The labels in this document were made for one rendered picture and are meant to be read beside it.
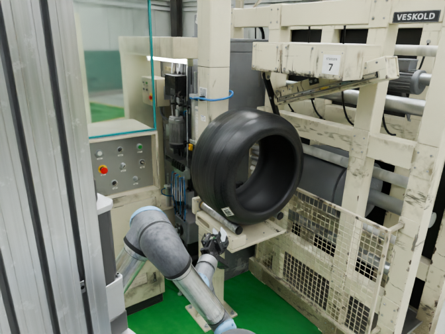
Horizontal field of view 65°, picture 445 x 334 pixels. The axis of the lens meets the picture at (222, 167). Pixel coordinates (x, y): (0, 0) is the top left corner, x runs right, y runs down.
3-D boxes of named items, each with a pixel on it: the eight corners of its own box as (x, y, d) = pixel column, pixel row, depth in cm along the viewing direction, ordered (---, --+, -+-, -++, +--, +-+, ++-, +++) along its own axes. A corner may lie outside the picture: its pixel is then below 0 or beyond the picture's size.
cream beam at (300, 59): (250, 70, 192) (251, 42, 187) (283, 69, 205) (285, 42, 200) (342, 81, 145) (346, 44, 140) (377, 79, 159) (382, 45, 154)
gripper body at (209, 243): (220, 229, 142) (212, 248, 131) (228, 246, 145) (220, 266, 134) (204, 232, 145) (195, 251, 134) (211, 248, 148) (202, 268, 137)
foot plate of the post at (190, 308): (185, 307, 247) (185, 303, 245) (216, 293, 261) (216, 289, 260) (204, 332, 226) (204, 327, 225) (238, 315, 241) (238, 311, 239)
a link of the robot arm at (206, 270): (188, 299, 125) (183, 281, 121) (197, 277, 134) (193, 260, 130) (208, 301, 122) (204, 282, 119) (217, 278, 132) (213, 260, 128)
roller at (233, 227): (206, 200, 200) (205, 207, 202) (200, 201, 198) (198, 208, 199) (244, 226, 174) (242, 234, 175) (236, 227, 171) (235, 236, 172)
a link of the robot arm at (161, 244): (177, 232, 94) (246, 328, 118) (165, 215, 103) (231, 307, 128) (141, 259, 91) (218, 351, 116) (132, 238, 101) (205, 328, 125)
